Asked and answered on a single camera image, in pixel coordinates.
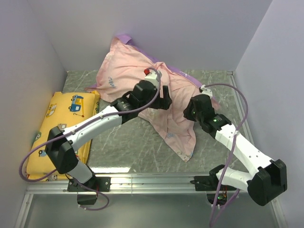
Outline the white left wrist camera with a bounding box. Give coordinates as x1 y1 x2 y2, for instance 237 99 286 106
144 68 162 86

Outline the aluminium frame rail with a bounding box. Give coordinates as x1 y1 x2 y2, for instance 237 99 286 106
14 71 288 228

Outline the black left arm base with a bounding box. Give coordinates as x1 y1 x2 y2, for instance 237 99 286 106
67 176 111 211

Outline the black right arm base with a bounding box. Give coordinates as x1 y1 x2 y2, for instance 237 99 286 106
190 175 236 207

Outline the pink purple pillowcase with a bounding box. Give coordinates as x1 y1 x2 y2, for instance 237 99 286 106
85 34 220 163

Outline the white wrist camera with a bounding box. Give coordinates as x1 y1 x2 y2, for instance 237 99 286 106
199 85 213 98
144 68 162 86

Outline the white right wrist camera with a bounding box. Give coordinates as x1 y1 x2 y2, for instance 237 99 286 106
199 85 213 98

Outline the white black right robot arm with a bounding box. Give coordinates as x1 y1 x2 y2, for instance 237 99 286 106
183 95 287 206

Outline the yellow cartoon car pillow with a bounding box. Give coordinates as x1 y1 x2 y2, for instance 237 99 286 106
25 91 100 183

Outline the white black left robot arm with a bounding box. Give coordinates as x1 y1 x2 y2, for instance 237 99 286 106
45 80 172 191

